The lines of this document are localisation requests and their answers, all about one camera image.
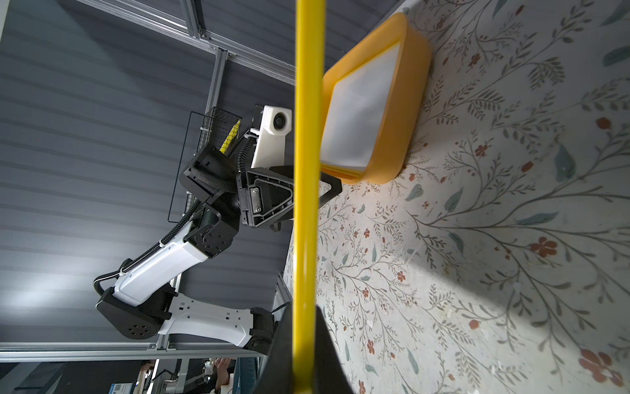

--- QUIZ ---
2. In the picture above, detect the whiteboard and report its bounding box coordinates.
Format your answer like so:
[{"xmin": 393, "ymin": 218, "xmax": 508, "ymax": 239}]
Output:
[
  {"xmin": 321, "ymin": 44, "xmax": 400, "ymax": 172},
  {"xmin": 292, "ymin": 0, "xmax": 326, "ymax": 393}
]

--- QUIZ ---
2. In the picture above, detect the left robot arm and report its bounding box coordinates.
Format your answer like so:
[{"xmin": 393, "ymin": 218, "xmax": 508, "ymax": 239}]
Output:
[{"xmin": 93, "ymin": 144, "xmax": 295, "ymax": 355}]

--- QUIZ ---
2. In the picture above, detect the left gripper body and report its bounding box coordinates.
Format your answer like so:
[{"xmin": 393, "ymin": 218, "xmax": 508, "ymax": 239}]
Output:
[{"xmin": 178, "ymin": 143, "xmax": 241, "ymax": 231}]

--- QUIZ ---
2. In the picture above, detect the yellow plastic storage box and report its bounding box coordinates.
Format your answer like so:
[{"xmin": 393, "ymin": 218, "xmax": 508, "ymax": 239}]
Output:
[{"xmin": 321, "ymin": 12, "xmax": 431, "ymax": 184}]

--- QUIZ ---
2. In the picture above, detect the floral table mat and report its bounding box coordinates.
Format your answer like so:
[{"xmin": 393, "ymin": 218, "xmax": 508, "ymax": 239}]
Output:
[{"xmin": 282, "ymin": 0, "xmax": 630, "ymax": 394}]

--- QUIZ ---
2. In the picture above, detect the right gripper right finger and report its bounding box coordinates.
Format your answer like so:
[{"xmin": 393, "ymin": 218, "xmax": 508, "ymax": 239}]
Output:
[{"xmin": 314, "ymin": 307, "xmax": 354, "ymax": 394}]

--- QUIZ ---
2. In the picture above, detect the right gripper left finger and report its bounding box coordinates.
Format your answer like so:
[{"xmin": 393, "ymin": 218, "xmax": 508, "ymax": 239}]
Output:
[{"xmin": 254, "ymin": 305, "xmax": 294, "ymax": 394}]

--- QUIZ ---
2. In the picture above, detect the black wire basket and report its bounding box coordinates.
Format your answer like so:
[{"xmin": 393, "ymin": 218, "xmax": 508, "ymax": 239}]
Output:
[{"xmin": 166, "ymin": 105, "xmax": 243, "ymax": 224}]

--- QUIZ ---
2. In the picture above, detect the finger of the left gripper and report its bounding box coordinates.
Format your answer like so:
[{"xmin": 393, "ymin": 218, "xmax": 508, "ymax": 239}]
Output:
[
  {"xmin": 319, "ymin": 172, "xmax": 342, "ymax": 207},
  {"xmin": 236, "ymin": 168, "xmax": 295, "ymax": 228}
]

